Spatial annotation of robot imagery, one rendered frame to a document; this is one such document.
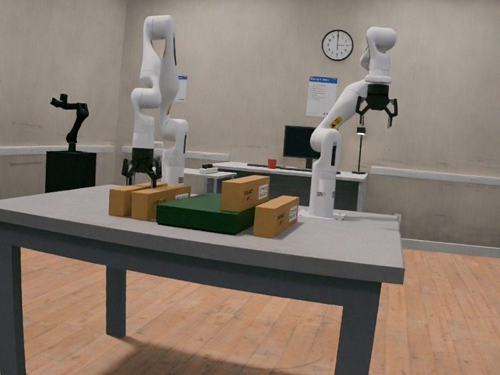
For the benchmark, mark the tan cardboard carton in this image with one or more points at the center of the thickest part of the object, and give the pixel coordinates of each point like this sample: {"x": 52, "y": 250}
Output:
{"x": 120, "y": 198}
{"x": 144, "y": 202}
{"x": 243, "y": 193}
{"x": 273, "y": 217}

